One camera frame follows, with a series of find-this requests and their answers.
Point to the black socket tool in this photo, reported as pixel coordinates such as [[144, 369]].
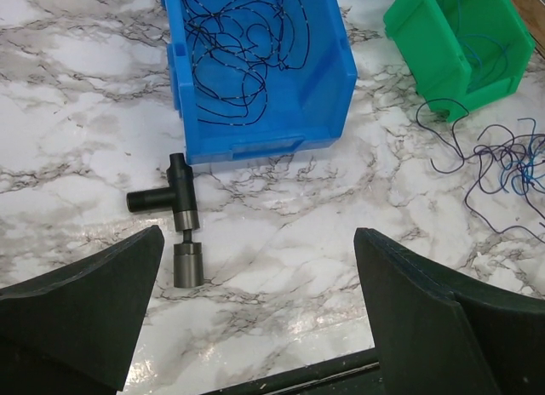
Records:
[[178, 196]]

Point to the near blue bin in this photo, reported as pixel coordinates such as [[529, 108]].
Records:
[[257, 78]]

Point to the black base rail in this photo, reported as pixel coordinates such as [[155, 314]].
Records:
[[356, 373]]

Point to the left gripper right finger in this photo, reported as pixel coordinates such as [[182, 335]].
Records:
[[438, 331]]

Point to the green bin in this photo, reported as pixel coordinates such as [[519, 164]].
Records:
[[463, 54]]

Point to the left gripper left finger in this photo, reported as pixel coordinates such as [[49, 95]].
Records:
[[74, 330]]

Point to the wooden board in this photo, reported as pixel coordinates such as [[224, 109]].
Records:
[[533, 13]]

